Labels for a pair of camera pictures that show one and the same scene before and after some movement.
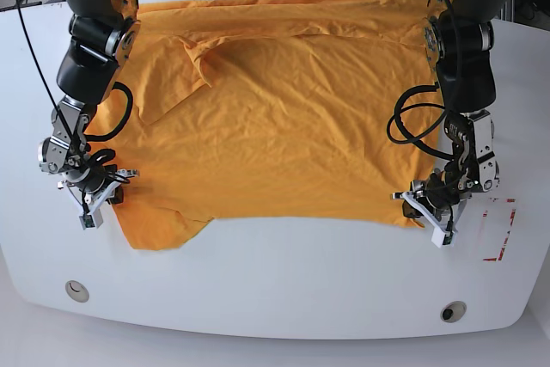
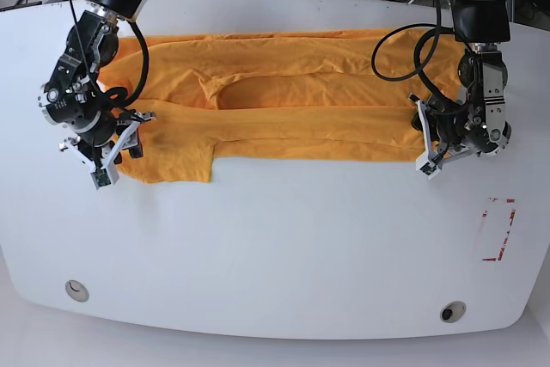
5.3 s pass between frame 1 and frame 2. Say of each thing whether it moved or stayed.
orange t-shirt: moved
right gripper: moved
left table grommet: stayed
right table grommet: stayed
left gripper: moved
